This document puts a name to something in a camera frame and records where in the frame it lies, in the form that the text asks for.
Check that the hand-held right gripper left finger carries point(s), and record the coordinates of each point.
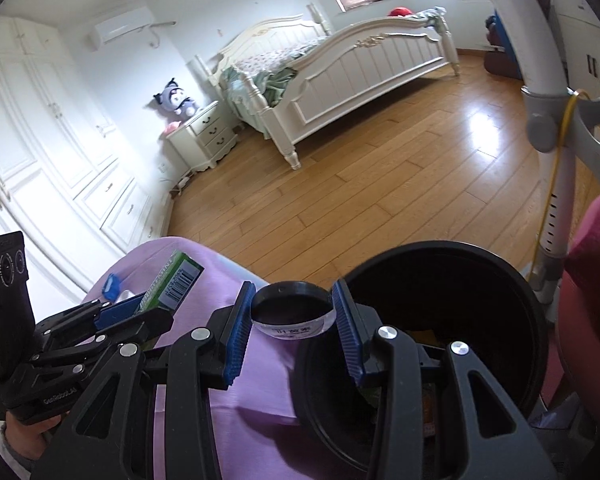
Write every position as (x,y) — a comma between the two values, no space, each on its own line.
(237,342)

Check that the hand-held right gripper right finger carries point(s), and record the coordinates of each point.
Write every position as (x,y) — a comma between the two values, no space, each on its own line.
(347,335)

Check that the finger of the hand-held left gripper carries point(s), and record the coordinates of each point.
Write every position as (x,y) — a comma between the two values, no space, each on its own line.
(115,312)
(130,332)

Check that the black round container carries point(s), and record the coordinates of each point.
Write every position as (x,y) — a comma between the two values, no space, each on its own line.
(290,310)

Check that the green snack packet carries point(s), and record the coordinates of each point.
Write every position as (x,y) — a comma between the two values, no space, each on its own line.
(367,396)

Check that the green cardboard box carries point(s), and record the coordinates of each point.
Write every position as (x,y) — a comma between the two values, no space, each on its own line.
(177,280)

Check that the black trash bin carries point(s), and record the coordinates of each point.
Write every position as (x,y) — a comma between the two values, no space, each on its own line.
(480,300)

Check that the person's left forearm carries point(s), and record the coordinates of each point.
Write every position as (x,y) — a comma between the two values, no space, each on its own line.
(2,447)

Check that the person's left hand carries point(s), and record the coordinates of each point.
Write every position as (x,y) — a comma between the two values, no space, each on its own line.
(30,435)

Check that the white tissue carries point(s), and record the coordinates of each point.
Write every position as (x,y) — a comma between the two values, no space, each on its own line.
(130,296)

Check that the small blue plastic piece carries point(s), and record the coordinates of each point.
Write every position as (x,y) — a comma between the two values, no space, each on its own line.
(111,286)

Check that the purple cloth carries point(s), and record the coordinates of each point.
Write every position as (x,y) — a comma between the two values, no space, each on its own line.
(265,400)

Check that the white wardrobe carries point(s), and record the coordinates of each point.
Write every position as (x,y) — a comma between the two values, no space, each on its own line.
(55,160)

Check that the pink item on nightstand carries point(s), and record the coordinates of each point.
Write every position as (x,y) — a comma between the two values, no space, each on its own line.
(172,127)

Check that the white nightstand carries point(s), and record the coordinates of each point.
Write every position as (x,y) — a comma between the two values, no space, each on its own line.
(205,135)

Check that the purple plush toy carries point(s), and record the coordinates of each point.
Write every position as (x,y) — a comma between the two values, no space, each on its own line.
(176,99)

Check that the green blanket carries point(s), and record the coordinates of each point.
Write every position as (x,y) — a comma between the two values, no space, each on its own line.
(275,87)

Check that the dark pink cushion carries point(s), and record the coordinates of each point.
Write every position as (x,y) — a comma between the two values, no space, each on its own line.
(597,260)

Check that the white bed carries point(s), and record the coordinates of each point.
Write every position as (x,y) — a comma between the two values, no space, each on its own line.
(350,70)

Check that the white air conditioner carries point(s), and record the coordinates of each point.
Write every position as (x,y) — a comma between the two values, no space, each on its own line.
(122,27)

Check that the red cap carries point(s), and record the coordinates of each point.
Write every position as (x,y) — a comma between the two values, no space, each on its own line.
(400,11)

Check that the white dresser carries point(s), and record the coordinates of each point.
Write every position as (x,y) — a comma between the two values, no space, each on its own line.
(585,20)

